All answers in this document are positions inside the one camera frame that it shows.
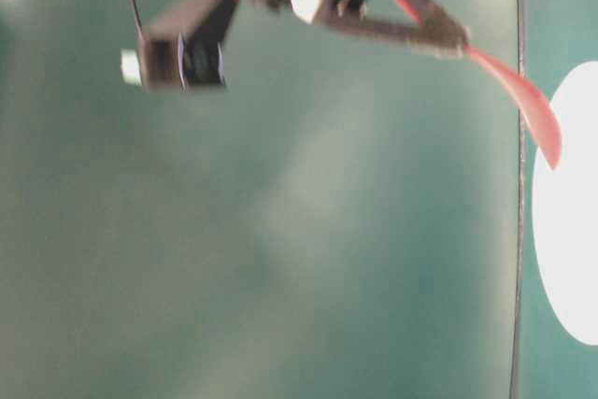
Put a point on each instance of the red plastic spoon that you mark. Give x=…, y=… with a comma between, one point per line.
x=531, y=102

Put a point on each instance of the white plate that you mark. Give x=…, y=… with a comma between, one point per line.
x=564, y=209

